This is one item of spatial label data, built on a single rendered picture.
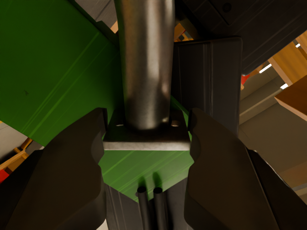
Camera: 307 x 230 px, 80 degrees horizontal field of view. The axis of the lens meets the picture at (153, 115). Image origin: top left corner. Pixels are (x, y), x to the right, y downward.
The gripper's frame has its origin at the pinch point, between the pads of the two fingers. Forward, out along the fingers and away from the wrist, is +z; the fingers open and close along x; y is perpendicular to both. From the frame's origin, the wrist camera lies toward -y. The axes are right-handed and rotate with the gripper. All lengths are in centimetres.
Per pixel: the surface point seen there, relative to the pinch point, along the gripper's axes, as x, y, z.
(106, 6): -14, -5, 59
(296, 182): 175, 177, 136
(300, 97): 43, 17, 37
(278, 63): 54, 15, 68
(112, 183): -3.8, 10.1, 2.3
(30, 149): -21.2, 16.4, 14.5
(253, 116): 375, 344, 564
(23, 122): -10.4, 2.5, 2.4
